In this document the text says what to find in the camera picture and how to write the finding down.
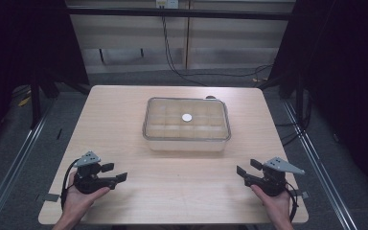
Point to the white wall socket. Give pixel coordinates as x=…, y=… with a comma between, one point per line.
x=167, y=3

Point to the grey tape strip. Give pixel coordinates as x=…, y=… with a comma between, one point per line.
x=51, y=197
x=303, y=194

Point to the small dark round object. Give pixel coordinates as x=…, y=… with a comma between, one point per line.
x=210, y=96

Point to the metal floor rail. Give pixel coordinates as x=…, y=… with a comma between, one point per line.
x=16, y=166
x=319, y=166

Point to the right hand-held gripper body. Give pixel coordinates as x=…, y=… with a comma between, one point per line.
x=272, y=183

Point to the black horizontal bar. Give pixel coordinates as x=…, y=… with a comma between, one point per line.
x=179, y=13

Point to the black stand leg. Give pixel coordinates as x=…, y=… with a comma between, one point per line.
x=35, y=102

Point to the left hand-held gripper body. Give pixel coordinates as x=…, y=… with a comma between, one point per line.
x=87, y=183

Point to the person's right hand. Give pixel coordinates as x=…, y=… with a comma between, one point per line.
x=278, y=207

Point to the yellow floor tape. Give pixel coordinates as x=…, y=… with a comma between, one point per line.
x=24, y=101

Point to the person's left hand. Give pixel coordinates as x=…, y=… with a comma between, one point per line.
x=76, y=204

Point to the black curtain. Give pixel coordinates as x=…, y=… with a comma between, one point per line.
x=19, y=48
x=348, y=80

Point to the clear plastic box with lid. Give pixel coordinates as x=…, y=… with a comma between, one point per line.
x=185, y=127

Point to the white round lid plug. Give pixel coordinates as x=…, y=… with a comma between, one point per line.
x=187, y=117

